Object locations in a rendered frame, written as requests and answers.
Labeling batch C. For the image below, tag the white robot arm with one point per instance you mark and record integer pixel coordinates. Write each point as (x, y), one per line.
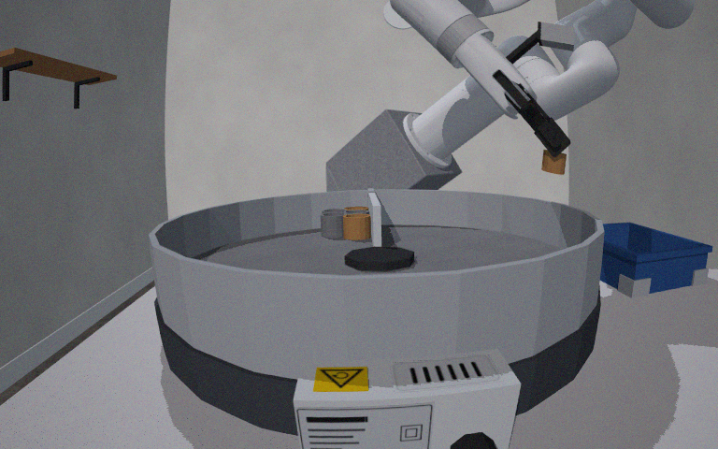
(591, 67)

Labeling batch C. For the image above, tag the blue crate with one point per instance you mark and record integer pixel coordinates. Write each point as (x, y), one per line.
(654, 263)

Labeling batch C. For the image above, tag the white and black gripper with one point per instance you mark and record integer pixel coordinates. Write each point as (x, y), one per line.
(483, 61)

